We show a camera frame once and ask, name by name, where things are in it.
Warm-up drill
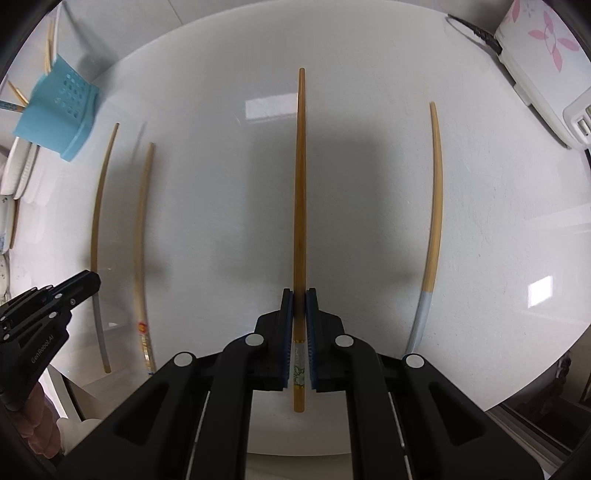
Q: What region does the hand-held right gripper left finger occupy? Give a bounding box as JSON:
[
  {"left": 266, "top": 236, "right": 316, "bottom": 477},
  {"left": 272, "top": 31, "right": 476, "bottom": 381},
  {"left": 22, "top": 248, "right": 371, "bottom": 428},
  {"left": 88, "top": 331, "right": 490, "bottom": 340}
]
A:
[{"left": 58, "top": 288, "right": 296, "bottom": 480}]

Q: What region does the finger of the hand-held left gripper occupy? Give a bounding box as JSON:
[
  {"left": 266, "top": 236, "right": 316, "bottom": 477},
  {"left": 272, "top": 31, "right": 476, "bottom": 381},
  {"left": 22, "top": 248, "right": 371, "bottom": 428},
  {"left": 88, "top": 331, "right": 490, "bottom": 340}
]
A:
[
  {"left": 0, "top": 287, "right": 51, "bottom": 324},
  {"left": 44, "top": 271, "right": 101, "bottom": 319}
]

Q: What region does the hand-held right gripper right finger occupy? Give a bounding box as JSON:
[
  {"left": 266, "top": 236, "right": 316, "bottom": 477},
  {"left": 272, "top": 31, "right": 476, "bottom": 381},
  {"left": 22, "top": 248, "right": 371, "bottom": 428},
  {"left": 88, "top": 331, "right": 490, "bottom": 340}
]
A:
[{"left": 305, "top": 287, "right": 546, "bottom": 480}]

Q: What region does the dark wooden chopstick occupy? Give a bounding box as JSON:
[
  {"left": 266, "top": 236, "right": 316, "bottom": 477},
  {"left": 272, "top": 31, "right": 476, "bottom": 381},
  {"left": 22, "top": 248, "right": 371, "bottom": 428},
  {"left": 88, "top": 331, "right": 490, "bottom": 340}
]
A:
[{"left": 292, "top": 68, "right": 307, "bottom": 413}]

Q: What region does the blue perforated utensil holder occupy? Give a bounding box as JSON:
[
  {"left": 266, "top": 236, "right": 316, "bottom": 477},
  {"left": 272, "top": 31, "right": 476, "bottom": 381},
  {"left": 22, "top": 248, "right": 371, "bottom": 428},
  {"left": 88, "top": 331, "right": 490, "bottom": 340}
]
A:
[{"left": 12, "top": 54, "right": 101, "bottom": 162}]

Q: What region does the person's left hand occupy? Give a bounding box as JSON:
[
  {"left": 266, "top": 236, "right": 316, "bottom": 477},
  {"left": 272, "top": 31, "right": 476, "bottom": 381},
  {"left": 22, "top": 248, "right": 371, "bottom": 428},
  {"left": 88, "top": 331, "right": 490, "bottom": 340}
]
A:
[{"left": 14, "top": 383, "right": 63, "bottom": 455}]

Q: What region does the patterned ceramic bowl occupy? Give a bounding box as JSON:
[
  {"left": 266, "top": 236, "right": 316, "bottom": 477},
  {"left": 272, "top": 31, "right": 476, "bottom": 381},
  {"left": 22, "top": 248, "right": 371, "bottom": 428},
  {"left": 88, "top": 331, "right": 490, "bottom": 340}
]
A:
[{"left": 0, "top": 198, "right": 16, "bottom": 252}]

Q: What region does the white ribbed dish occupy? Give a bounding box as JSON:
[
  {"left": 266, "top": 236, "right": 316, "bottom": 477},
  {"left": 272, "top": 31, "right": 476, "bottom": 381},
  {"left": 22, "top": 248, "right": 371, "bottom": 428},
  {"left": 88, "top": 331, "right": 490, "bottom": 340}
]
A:
[{"left": 21, "top": 145, "right": 47, "bottom": 206}]

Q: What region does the white floral rice cooker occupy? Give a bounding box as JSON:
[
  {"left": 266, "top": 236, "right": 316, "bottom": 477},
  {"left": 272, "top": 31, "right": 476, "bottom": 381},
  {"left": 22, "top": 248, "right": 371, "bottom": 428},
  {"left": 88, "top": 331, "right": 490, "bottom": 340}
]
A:
[{"left": 494, "top": 0, "right": 591, "bottom": 148}]

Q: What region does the black power cable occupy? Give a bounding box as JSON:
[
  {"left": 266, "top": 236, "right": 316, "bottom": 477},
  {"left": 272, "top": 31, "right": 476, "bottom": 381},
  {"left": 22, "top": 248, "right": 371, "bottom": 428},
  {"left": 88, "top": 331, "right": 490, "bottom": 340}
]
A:
[{"left": 445, "top": 14, "right": 504, "bottom": 54}]

